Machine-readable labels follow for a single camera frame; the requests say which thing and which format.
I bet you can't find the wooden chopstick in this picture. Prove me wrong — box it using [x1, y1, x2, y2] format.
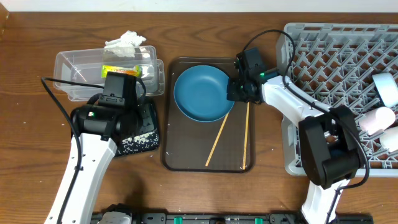
[242, 102, 250, 170]
[205, 113, 229, 167]

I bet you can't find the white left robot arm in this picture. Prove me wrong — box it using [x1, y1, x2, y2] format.
[46, 94, 159, 224]

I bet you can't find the black rail with green clamps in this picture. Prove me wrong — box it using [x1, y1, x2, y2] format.
[93, 203, 374, 224]

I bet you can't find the white cup green inside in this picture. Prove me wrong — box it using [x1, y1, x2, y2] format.
[379, 126, 398, 152]

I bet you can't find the crumpled white tissue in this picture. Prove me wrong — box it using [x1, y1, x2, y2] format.
[104, 30, 146, 57]

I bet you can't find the brown serving tray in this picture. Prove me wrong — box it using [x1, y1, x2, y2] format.
[162, 57, 255, 173]

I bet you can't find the light blue small bowl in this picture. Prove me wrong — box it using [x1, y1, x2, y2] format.
[372, 73, 397, 108]

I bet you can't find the clear plastic bin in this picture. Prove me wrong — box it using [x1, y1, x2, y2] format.
[53, 45, 165, 96]

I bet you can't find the dark blue plate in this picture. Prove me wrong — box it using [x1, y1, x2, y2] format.
[174, 65, 234, 123]

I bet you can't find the white rice pile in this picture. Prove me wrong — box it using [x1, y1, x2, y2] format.
[118, 131, 160, 156]

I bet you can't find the grey dishwasher rack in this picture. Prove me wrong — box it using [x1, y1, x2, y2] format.
[281, 23, 397, 178]

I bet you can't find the black tray bin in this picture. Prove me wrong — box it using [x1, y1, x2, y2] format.
[115, 98, 160, 157]

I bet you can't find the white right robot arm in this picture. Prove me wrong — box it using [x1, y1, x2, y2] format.
[227, 73, 369, 223]

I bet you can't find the yellow snack wrapper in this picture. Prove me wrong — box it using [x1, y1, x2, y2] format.
[101, 65, 142, 78]

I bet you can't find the white cup pink inside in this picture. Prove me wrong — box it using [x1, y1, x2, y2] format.
[358, 106, 396, 135]

